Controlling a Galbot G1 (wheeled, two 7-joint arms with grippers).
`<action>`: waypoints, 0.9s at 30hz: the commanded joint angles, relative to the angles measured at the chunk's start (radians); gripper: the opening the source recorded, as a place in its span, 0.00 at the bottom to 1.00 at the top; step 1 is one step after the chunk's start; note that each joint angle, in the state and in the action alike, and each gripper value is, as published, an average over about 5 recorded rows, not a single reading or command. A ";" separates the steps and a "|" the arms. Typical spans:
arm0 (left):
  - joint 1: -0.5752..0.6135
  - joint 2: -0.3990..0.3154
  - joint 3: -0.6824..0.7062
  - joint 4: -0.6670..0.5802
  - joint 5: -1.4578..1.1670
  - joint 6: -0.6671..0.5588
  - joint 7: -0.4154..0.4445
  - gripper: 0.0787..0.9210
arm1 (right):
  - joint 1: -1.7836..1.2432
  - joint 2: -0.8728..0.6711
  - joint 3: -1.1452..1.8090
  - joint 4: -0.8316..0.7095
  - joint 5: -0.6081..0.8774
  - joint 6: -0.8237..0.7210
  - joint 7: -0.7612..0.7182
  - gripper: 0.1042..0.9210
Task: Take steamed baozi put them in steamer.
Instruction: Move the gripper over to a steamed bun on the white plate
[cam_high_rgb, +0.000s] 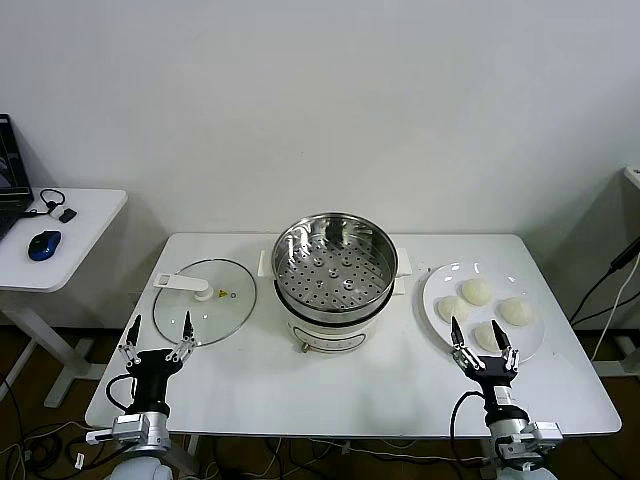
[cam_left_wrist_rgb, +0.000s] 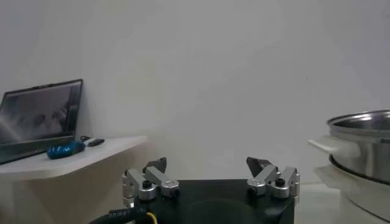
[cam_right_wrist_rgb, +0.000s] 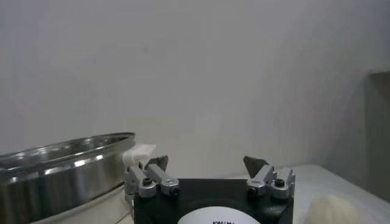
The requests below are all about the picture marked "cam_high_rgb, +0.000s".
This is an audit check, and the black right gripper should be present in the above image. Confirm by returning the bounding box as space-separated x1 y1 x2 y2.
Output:
451 316 520 414

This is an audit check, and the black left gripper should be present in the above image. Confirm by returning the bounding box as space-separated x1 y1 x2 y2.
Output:
119 310 196 412

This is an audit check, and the white steamed baozi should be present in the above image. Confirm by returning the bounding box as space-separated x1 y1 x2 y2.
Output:
494 296 536 326
472 321 506 351
436 295 470 325
459 278 494 306

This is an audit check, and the perforated steel steamer basket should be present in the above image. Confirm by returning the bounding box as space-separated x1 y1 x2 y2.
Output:
271 213 400 321

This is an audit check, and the white round plate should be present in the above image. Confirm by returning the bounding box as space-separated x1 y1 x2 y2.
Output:
421 260 546 366

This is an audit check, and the white table leg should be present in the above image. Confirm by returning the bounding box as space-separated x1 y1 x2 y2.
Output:
185 433 202 474

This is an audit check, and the white side table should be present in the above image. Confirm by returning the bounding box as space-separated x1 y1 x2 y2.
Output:
0 188 129 409

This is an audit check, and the white stand foot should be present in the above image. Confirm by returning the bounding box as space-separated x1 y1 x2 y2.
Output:
594 334 640 377

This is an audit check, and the blue computer mouse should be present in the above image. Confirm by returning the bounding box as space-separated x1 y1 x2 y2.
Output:
27 229 63 262

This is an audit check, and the white electric cooking pot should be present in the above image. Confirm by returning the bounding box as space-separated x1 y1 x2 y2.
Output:
257 247 414 354

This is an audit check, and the black laptop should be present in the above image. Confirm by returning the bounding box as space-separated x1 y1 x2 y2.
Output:
0 113 35 241

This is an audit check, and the glass lid with white handle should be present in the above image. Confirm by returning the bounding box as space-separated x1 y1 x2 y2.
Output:
152 257 259 348

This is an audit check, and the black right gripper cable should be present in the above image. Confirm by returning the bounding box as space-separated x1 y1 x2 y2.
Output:
449 391 489 480

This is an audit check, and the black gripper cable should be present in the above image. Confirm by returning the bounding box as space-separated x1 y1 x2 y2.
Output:
105 375 140 416
449 391 489 480

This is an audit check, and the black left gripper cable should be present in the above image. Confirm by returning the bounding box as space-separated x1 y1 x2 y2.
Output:
105 375 140 416

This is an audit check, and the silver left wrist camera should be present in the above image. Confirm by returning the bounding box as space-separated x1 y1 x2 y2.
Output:
84 413 151 446

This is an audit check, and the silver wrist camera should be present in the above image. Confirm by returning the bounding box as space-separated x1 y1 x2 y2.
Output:
499 421 564 459
84 413 151 446

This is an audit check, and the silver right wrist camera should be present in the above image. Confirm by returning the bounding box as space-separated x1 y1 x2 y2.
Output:
499 421 564 459

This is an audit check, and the white hanging cable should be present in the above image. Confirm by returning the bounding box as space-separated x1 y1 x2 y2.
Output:
592 264 640 361

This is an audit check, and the black cable with plug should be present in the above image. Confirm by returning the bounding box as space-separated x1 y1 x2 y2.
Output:
569 243 640 326

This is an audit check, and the black looped cable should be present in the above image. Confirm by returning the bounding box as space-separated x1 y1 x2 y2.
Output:
22 188 67 219

